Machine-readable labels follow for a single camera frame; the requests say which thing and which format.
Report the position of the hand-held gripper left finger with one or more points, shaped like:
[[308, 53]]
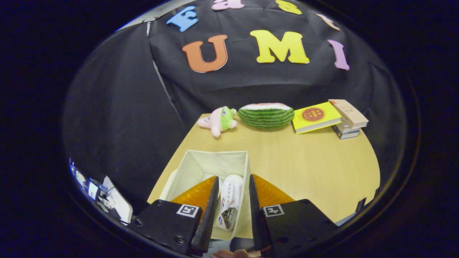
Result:
[[209, 215]]

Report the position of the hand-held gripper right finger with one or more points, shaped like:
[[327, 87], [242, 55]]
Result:
[[256, 215]]

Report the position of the white canvas shoe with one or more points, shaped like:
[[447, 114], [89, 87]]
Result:
[[231, 195]]

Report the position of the green fabric storage box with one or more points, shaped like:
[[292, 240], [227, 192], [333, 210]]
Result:
[[208, 161]]

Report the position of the white panel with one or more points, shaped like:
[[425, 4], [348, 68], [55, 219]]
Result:
[[120, 202]]

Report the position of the pink and green plush toy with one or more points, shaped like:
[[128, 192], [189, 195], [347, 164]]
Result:
[[218, 120]]

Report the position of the watermelon slice plush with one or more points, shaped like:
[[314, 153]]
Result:
[[265, 118]]

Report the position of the grey paperback book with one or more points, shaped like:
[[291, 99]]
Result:
[[344, 128], [349, 136]]

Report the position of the yellow book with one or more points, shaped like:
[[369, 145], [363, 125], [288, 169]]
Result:
[[330, 116]]

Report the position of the black backdrop cloth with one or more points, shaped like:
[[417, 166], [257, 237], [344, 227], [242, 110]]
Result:
[[251, 82]]

